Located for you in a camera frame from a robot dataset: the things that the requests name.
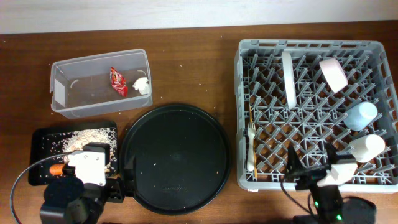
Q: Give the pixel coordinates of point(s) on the wooden chopstick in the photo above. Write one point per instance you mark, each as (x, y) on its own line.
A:
(255, 169)

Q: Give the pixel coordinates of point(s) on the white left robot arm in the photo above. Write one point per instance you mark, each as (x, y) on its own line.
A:
(79, 198)

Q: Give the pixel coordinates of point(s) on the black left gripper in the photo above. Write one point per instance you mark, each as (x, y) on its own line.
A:
(117, 193)

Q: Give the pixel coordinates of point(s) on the white tissue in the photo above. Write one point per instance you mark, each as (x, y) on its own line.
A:
(142, 85)

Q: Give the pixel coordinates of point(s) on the orange carrot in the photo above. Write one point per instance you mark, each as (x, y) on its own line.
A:
(57, 169)

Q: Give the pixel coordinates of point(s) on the clear plastic bin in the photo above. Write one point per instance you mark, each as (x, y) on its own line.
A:
(81, 87)

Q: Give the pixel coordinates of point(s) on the white plastic fork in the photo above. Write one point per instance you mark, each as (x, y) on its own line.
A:
(250, 156)

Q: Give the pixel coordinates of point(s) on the grey dishwasher rack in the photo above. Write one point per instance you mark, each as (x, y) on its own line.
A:
(318, 116)

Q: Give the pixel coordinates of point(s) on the white plate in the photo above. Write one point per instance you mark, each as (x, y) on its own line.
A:
(289, 83)

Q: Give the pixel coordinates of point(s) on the black rectangular tray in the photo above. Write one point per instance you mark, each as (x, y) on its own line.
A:
(40, 174)

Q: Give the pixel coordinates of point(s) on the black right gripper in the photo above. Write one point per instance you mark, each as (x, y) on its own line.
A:
(295, 168)

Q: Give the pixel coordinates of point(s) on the rice and food scraps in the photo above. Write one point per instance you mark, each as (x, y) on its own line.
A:
(59, 143)

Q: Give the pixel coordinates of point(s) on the red snack wrapper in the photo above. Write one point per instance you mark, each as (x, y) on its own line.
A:
(118, 82)

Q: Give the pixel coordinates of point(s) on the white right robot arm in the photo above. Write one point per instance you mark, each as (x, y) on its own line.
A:
(325, 203)

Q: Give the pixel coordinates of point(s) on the blue cup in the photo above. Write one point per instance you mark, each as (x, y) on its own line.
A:
(359, 116)

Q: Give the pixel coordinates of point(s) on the round black tray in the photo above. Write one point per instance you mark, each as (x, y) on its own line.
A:
(175, 159)

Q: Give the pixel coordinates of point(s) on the white cup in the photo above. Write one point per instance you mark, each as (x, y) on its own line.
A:
(367, 147)

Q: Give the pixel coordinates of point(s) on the pink bowl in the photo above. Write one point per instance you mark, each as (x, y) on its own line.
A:
(334, 74)

